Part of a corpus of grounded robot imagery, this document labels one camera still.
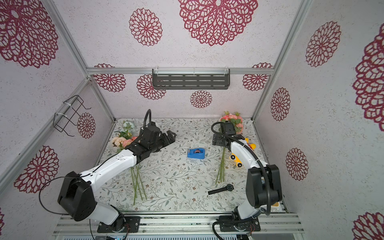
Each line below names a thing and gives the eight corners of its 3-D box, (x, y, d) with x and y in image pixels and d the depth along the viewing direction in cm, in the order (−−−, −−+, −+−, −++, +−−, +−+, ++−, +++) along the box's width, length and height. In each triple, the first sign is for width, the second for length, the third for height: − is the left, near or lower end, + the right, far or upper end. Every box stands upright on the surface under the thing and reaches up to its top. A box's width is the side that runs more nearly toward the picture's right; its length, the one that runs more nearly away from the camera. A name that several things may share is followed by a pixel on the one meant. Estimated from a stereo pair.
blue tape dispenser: (187, 159, 100) (187, 155, 97) (187, 151, 104) (187, 148, 100) (205, 159, 100) (205, 155, 97) (204, 151, 104) (204, 148, 100)
